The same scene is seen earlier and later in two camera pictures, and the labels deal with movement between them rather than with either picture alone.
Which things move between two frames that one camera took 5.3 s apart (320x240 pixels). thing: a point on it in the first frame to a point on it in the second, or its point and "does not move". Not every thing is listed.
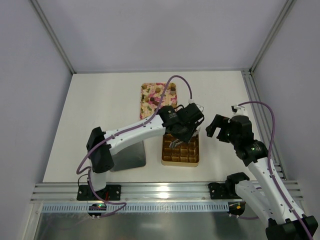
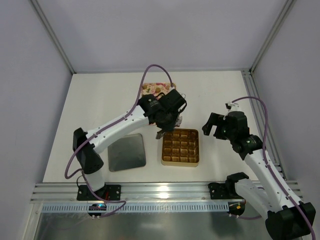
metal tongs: (175, 142) to (160, 134)
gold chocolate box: (185, 154) does not move
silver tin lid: (131, 157) does not move
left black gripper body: (186, 135) to (167, 125)
